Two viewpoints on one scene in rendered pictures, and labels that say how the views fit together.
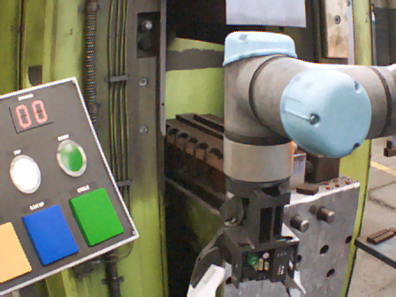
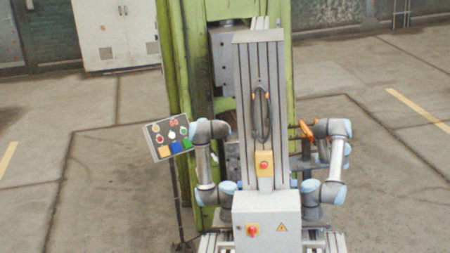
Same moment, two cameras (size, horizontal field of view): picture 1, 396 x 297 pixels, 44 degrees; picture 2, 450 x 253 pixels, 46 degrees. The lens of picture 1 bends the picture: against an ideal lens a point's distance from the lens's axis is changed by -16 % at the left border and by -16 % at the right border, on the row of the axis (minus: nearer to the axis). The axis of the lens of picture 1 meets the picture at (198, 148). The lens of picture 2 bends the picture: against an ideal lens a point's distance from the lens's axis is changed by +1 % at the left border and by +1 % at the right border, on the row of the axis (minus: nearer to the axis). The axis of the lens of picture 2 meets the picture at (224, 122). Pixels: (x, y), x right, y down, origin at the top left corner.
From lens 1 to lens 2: 3.11 m
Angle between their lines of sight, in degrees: 21
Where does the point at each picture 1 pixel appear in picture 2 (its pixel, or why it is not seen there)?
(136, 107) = (207, 114)
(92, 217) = (186, 143)
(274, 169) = not seen: hidden behind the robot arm
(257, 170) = not seen: hidden behind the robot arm
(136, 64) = (206, 104)
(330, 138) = not seen: hidden behind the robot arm
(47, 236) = (175, 147)
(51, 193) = (178, 138)
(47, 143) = (177, 128)
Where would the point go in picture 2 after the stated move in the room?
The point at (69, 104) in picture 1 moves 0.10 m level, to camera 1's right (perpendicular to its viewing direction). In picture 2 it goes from (183, 119) to (195, 120)
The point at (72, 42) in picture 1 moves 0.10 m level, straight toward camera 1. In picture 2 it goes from (187, 98) to (185, 103)
